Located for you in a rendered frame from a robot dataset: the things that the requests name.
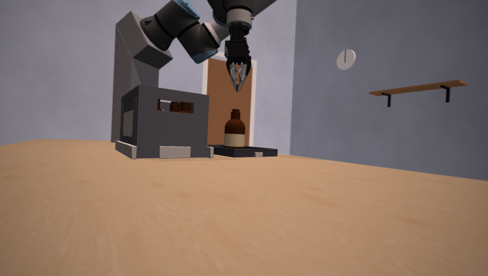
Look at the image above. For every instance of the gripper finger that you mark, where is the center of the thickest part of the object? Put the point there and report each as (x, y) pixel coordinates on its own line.
(233, 70)
(245, 68)

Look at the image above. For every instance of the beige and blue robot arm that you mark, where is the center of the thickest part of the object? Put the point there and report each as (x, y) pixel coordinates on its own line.
(179, 19)

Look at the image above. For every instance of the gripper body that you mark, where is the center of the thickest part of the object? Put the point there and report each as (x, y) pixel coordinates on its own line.
(237, 51)

